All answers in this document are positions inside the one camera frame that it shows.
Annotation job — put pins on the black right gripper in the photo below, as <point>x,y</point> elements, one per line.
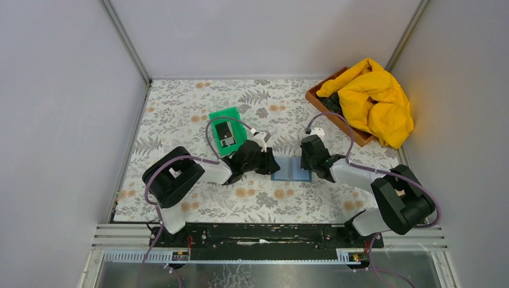
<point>309,159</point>

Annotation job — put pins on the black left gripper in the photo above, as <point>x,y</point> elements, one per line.
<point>266,161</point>

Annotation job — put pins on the grey credit card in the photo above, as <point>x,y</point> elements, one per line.
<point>227,142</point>

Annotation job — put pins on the black credit card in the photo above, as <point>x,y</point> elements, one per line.
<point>223,130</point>

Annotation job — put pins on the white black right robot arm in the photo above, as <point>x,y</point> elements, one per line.
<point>401,202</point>

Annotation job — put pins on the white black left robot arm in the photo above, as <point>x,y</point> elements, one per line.
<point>171,178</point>

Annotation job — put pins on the green plastic bin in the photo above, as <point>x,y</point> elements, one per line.
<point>238,129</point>

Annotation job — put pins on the floral table mat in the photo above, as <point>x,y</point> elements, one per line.
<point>177,114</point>

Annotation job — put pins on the brown wooden tray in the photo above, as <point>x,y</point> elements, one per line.
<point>361,138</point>

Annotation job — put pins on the yellow cloth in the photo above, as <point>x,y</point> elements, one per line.
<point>372,101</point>

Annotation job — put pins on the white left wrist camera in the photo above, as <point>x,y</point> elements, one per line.
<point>261,138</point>

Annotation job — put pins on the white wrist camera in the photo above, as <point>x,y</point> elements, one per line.
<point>317,131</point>
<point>261,138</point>

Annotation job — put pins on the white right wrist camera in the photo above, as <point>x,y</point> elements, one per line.
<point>317,131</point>

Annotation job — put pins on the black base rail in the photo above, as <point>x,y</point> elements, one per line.
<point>271,242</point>

